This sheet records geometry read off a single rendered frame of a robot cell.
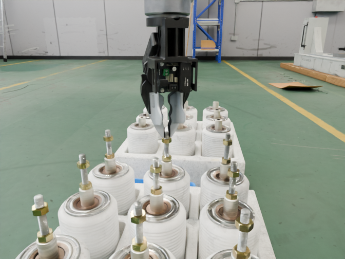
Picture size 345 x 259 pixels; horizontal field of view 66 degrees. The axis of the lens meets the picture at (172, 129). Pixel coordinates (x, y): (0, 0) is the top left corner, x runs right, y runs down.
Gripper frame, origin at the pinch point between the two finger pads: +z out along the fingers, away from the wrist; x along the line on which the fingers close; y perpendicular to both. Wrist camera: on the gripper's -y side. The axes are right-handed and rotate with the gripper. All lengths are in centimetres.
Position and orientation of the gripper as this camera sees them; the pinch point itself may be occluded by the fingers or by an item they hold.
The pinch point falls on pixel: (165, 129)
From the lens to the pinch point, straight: 52.4
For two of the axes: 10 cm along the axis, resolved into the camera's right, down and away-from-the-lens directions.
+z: 0.0, 9.5, 3.2
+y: 2.8, 3.1, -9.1
